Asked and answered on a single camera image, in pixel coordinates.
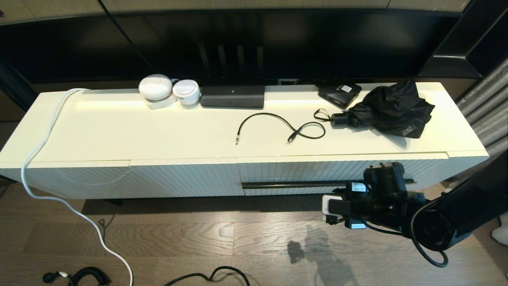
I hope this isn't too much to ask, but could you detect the thin black metal rod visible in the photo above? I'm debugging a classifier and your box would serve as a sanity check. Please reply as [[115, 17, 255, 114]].
[[241, 179, 416, 190]]

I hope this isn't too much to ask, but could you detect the white fluted drawer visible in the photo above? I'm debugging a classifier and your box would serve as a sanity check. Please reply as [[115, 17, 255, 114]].
[[237, 153, 449, 197]]

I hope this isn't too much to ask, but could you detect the black umbrella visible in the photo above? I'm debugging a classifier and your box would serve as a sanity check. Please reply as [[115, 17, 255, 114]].
[[314, 78, 435, 139]]

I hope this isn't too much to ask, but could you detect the white TV cabinet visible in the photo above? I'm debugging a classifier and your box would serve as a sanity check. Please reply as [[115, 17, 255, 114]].
[[0, 81, 489, 200]]

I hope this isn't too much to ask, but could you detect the black box with white label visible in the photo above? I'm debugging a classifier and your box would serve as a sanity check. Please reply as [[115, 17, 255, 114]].
[[318, 81, 362, 110]]

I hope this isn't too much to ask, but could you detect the black television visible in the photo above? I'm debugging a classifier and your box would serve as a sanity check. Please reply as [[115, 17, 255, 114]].
[[0, 9, 466, 85]]

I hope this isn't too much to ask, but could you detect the black router with antennas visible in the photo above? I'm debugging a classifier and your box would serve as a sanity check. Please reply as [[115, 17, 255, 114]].
[[198, 41, 266, 109]]

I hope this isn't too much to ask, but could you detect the grey curtain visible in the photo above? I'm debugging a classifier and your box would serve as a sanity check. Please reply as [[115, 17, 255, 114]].
[[441, 56, 508, 247]]

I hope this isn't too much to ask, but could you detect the black shelf unit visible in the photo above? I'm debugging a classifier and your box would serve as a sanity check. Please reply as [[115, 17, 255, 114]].
[[0, 62, 40, 114], [417, 0, 508, 79]]

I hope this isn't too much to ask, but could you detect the small white round device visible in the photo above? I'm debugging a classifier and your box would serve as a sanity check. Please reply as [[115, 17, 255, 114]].
[[173, 79, 201, 106]]

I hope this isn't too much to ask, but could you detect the white flat device base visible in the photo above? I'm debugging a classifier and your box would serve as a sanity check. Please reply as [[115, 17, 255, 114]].
[[146, 97, 177, 110]]

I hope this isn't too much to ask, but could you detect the large white dome device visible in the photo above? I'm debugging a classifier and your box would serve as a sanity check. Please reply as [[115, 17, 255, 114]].
[[139, 74, 173, 101]]

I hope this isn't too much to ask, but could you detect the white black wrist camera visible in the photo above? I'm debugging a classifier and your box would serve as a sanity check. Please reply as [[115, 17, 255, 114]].
[[322, 194, 352, 225]]

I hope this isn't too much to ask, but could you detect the short black cable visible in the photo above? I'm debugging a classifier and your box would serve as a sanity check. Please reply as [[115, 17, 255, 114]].
[[235, 113, 326, 145]]

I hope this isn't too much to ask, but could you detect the long black floor cable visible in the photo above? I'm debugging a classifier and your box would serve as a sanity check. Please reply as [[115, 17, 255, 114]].
[[165, 266, 250, 286]]

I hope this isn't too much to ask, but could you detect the black coiled cable with plug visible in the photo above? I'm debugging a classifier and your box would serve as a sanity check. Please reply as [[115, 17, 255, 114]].
[[42, 267, 111, 286]]

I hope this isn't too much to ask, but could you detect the thin black hanging cable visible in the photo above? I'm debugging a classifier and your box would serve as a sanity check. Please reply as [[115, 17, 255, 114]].
[[97, 0, 157, 72]]

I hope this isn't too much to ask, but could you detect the white power cable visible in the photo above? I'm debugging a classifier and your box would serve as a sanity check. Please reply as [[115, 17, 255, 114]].
[[21, 88, 133, 286]]

